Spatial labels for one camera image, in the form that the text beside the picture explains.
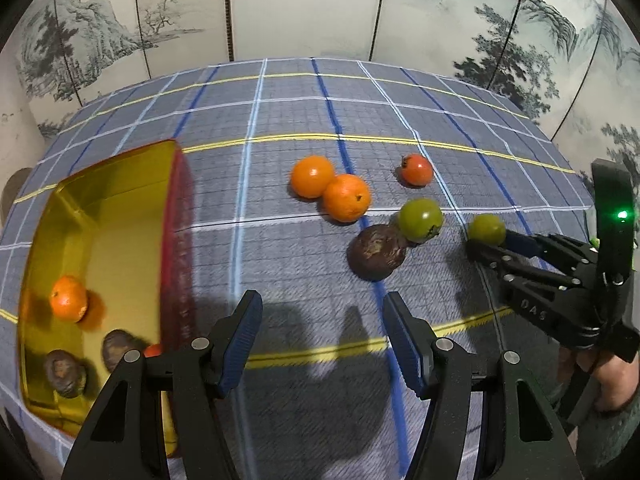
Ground orange mandarin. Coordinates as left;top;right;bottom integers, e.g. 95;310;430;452
322;174;372;224
49;275;90;323
290;155;337;199

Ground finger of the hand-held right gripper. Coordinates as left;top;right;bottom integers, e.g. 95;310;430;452
504;232;596;273
467;241;576;292

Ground dark brown passion fruit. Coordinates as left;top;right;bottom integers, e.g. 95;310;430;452
347;225;407;281

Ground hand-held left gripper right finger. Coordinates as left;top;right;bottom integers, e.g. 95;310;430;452
382;291;586;480

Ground person's right forearm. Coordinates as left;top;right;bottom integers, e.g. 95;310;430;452
550;375;640;476

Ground person's right hand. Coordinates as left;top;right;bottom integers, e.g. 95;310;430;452
557;347;640;413

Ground green tomato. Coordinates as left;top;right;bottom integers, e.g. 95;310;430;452
397;198;444;243
467;213;507;247

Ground painted landscape folding screen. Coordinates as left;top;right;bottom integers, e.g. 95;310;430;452
15;0;640;196

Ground round brown stool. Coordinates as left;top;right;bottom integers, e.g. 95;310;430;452
1;167;33;221

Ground blue plaid tablecloth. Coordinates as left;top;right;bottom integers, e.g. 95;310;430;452
0;57;596;480

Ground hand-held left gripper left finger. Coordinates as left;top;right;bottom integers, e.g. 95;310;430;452
60;290;264;480

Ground red tin box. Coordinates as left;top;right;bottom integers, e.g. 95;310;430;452
17;139;198;458

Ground dark brown water chestnut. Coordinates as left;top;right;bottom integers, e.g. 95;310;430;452
101;329;146;373

